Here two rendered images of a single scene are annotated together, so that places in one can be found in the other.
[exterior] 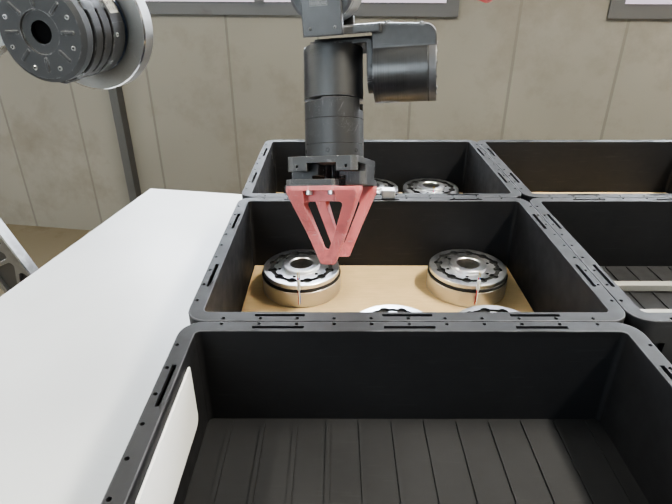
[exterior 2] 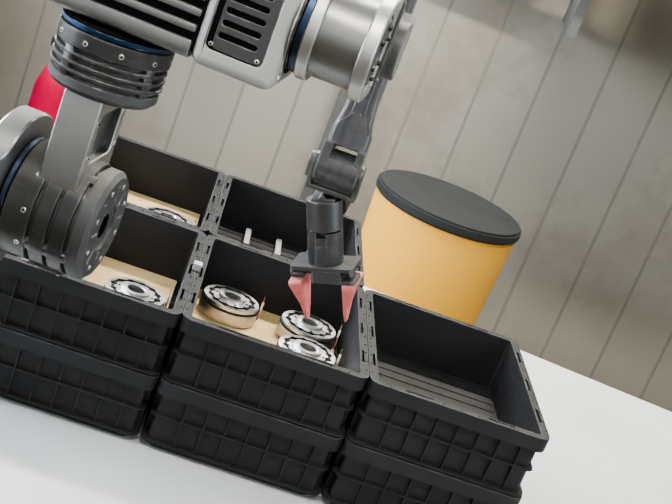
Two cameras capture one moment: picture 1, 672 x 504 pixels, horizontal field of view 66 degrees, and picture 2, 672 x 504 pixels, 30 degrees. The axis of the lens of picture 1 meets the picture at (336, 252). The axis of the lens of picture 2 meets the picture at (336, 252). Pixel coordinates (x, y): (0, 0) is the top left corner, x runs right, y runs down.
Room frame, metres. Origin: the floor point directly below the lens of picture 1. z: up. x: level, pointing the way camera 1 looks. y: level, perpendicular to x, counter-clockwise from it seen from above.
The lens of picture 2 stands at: (0.71, 1.87, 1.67)
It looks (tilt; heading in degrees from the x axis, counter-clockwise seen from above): 18 degrees down; 263
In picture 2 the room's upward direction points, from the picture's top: 21 degrees clockwise
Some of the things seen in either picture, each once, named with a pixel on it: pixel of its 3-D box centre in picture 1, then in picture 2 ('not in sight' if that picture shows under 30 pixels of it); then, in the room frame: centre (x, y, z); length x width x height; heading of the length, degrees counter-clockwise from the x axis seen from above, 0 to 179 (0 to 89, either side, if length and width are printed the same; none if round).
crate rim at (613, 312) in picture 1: (392, 254); (279, 306); (0.53, -0.06, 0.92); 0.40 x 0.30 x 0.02; 90
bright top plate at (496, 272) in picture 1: (467, 268); (231, 299); (0.60, -0.17, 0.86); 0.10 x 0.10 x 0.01
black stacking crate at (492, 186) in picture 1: (374, 199); (96, 274); (0.83, -0.07, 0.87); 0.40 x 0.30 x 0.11; 90
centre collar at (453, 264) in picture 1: (467, 264); (232, 297); (0.60, -0.17, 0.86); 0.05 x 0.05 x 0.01
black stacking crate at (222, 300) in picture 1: (389, 292); (269, 333); (0.53, -0.06, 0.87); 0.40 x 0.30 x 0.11; 90
